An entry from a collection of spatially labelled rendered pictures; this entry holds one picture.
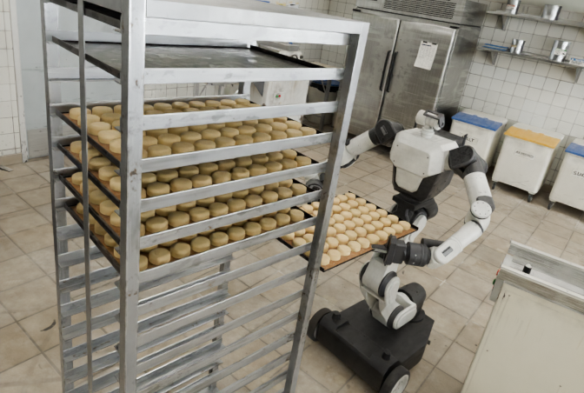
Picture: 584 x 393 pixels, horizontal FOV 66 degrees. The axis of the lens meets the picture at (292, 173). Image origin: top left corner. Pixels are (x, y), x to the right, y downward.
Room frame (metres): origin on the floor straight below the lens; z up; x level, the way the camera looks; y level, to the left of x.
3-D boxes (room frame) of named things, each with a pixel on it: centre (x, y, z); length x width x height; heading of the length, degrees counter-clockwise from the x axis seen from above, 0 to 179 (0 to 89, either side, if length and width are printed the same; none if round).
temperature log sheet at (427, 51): (5.59, -1.34, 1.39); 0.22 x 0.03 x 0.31; 54
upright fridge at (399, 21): (6.18, -1.25, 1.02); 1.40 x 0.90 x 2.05; 54
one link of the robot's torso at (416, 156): (2.10, -0.63, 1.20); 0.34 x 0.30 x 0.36; 46
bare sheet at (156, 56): (1.17, 0.26, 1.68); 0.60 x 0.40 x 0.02; 136
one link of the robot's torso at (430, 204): (2.12, -0.65, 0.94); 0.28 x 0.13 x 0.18; 136
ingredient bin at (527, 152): (5.27, -2.74, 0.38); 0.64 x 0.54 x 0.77; 145
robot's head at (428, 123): (2.05, -0.58, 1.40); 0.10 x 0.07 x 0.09; 46
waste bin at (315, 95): (7.09, -0.30, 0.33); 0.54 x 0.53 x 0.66; 54
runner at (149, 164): (1.04, 0.12, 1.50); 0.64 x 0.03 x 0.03; 136
